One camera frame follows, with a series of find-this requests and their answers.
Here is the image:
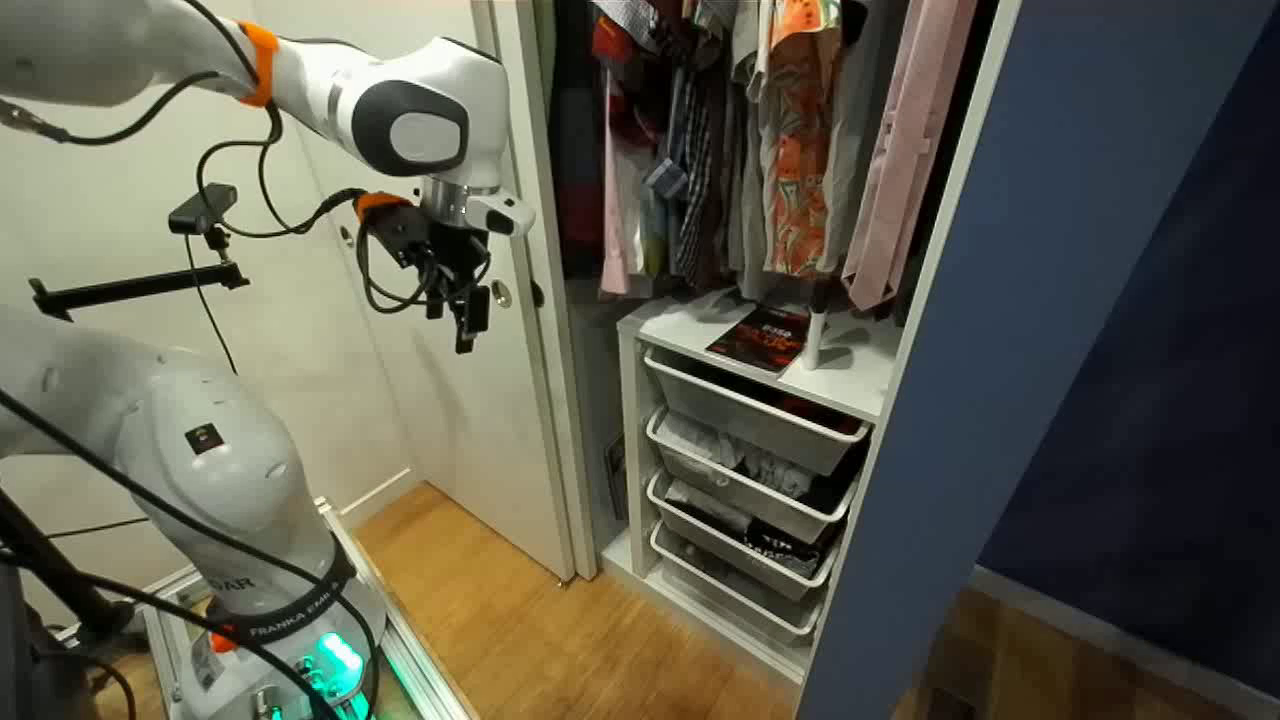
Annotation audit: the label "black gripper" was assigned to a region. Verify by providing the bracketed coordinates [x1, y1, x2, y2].
[355, 190, 495, 359]

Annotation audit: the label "white robot base cart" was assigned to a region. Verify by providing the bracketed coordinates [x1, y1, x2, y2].
[141, 495, 471, 720]

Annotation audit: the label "white drawer unit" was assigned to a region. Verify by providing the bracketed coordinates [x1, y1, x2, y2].
[611, 287, 905, 686]

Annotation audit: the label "white sliding closet door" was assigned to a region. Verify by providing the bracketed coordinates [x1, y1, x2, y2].
[252, 0, 599, 585]

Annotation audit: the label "orange wrist adapter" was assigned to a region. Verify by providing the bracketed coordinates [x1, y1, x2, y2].
[349, 190, 411, 226]

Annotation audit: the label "thin pink hanging garment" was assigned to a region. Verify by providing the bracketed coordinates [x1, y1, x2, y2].
[595, 61, 635, 299]

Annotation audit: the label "dark hanging garments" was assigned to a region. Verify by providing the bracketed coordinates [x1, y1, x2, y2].
[548, 0, 773, 293]

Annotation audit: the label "white folded cloth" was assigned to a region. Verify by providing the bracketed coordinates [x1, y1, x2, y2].
[668, 411, 751, 472]

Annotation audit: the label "red black magazine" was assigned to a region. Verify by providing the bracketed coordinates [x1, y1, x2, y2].
[704, 299, 816, 380]

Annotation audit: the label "black mounting bar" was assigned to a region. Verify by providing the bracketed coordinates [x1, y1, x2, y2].
[23, 259, 255, 324]

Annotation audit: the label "black white patterned cloth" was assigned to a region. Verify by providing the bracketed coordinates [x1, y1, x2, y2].
[659, 486, 807, 570]

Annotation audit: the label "grey cloth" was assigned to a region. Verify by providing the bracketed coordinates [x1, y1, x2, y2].
[734, 452, 818, 507]

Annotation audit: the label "orange patterned hanging shirt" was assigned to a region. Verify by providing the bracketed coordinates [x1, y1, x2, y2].
[761, 0, 848, 286]

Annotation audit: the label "pink hanging shirt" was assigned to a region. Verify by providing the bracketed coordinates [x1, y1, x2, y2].
[841, 0, 982, 321]

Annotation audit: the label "black tripod leg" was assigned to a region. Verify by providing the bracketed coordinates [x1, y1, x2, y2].
[0, 490, 141, 720]

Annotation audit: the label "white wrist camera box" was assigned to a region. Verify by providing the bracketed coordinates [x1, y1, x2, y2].
[455, 185, 541, 245]

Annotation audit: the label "black camera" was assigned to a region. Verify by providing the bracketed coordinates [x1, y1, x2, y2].
[165, 181, 244, 242]

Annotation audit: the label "orange cable strap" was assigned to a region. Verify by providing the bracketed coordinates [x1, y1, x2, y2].
[236, 17, 284, 114]

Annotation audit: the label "black base cable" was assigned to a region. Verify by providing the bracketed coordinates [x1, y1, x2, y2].
[0, 387, 390, 720]

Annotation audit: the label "white wardrobe frame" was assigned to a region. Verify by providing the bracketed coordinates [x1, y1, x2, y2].
[795, 0, 1030, 691]

